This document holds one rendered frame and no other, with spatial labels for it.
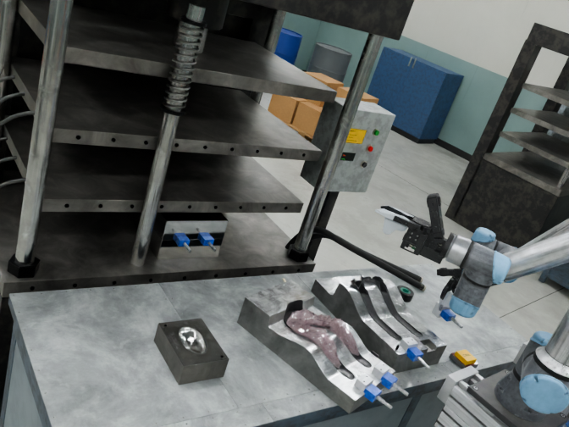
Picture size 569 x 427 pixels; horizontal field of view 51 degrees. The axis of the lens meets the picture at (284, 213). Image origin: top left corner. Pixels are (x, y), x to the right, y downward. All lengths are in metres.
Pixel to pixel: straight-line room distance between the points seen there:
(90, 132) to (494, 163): 4.78
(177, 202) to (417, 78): 7.20
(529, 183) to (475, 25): 3.91
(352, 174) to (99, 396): 1.57
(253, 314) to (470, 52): 7.77
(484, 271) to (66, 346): 1.18
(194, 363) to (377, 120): 1.44
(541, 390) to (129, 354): 1.14
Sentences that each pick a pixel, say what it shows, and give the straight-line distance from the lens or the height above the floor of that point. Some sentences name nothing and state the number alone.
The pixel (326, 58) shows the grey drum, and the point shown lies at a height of 0.74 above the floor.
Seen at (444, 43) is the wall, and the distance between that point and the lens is 9.67.
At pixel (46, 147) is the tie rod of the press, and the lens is 1.94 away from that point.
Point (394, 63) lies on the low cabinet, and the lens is 9.43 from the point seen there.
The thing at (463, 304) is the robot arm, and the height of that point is 1.32.
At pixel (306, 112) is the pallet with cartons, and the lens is 7.06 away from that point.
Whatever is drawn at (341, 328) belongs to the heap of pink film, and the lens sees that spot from 2.07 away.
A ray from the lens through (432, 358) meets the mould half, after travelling 2.30.
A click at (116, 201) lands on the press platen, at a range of 2.17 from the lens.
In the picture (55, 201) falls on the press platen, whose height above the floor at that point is 1.03.
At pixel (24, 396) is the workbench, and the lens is 2.00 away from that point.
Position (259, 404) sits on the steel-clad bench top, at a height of 0.80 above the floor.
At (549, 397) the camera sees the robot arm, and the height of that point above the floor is 1.21.
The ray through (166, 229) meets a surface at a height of 0.92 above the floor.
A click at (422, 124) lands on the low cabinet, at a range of 9.07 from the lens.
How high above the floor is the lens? 1.99
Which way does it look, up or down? 23 degrees down
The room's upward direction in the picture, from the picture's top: 19 degrees clockwise
